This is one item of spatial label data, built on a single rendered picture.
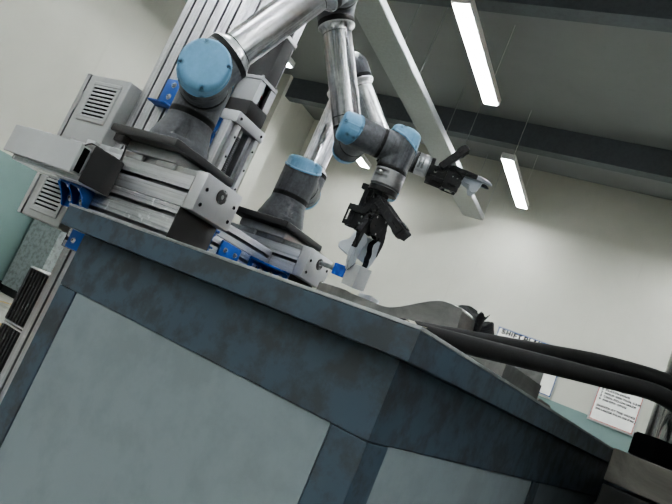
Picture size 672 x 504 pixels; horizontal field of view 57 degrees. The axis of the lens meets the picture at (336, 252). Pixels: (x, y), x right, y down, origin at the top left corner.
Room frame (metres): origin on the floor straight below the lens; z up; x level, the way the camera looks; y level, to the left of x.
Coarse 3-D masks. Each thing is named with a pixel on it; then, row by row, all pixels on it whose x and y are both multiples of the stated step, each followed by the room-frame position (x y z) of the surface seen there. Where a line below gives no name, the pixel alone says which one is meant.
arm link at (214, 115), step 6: (228, 90) 1.43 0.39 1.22; (180, 96) 1.44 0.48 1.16; (228, 96) 1.48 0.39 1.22; (174, 102) 1.44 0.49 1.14; (180, 102) 1.43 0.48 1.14; (186, 102) 1.43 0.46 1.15; (222, 102) 1.43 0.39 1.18; (192, 108) 1.43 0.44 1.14; (198, 108) 1.43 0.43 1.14; (204, 108) 1.42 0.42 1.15; (210, 108) 1.43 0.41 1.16; (216, 108) 1.45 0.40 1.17; (222, 108) 1.48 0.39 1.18; (204, 114) 1.44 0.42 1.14; (210, 114) 1.45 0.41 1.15; (216, 114) 1.47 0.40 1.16; (216, 120) 1.48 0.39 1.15
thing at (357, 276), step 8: (320, 264) 1.51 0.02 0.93; (328, 264) 1.50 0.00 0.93; (336, 264) 1.46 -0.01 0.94; (336, 272) 1.46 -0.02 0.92; (344, 272) 1.45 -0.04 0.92; (352, 272) 1.43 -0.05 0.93; (360, 272) 1.42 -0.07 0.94; (368, 272) 1.45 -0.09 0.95; (344, 280) 1.44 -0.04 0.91; (352, 280) 1.42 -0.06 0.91; (360, 280) 1.44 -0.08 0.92; (360, 288) 1.45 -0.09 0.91
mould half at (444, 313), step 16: (320, 288) 1.50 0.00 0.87; (336, 288) 1.47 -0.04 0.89; (368, 304) 1.41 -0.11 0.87; (416, 304) 1.34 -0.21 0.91; (432, 304) 1.32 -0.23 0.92; (448, 304) 1.30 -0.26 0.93; (416, 320) 1.33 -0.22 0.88; (432, 320) 1.31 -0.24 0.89; (448, 320) 1.29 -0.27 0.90; (464, 320) 1.30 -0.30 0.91; (496, 368) 1.21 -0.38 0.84; (512, 368) 1.23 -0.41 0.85; (528, 384) 1.33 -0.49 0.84
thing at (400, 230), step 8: (384, 200) 1.42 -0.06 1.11; (384, 208) 1.41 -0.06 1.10; (392, 208) 1.44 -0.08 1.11; (384, 216) 1.41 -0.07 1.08; (392, 216) 1.40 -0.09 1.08; (392, 224) 1.39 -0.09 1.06; (400, 224) 1.38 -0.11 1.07; (392, 232) 1.40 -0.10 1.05; (400, 232) 1.38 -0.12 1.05; (408, 232) 1.40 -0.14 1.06
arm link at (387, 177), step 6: (378, 168) 1.42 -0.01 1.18; (384, 168) 1.41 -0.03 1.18; (378, 174) 1.42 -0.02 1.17; (384, 174) 1.41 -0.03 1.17; (390, 174) 1.40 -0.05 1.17; (396, 174) 1.40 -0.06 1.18; (372, 180) 1.43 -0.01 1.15; (378, 180) 1.41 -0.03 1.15; (384, 180) 1.41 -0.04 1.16; (390, 180) 1.40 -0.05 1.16; (396, 180) 1.41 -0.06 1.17; (402, 180) 1.42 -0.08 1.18; (390, 186) 1.41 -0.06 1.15; (396, 186) 1.41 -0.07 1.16; (396, 192) 1.44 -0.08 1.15
